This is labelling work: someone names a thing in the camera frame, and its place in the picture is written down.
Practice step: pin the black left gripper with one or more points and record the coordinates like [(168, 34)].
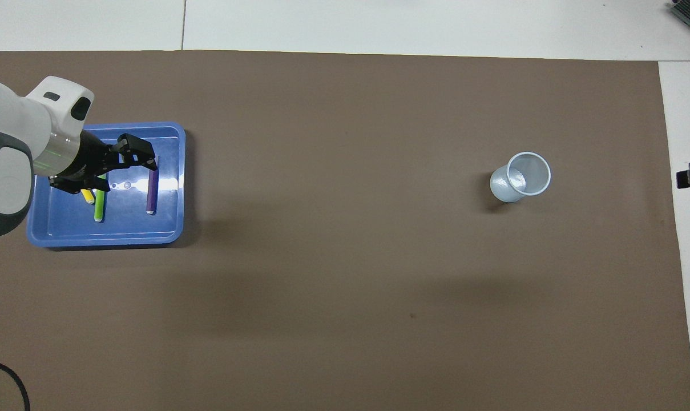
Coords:
[(88, 162)]

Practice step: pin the yellow pen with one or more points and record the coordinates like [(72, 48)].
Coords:
[(88, 196)]

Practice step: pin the purple pen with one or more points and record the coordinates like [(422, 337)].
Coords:
[(152, 191)]

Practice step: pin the green pen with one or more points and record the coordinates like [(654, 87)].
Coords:
[(100, 205)]

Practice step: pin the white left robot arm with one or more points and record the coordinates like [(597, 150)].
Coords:
[(19, 148)]

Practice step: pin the blue plastic tray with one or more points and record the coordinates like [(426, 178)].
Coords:
[(133, 228)]

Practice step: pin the clear plastic cup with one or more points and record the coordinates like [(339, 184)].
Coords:
[(513, 185)]

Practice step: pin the brown table mat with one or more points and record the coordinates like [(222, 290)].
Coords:
[(350, 257)]

